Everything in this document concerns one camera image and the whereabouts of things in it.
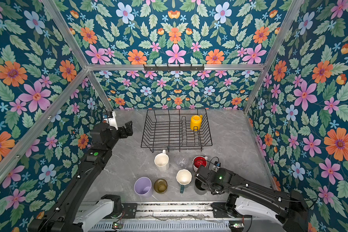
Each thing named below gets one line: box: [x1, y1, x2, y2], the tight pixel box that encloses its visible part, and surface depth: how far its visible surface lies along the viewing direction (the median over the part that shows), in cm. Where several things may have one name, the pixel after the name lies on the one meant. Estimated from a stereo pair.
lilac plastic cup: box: [133, 176, 153, 198], surface depth 74 cm
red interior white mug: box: [192, 155, 208, 173], surface depth 86 cm
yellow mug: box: [189, 114, 203, 131], surface depth 101 cm
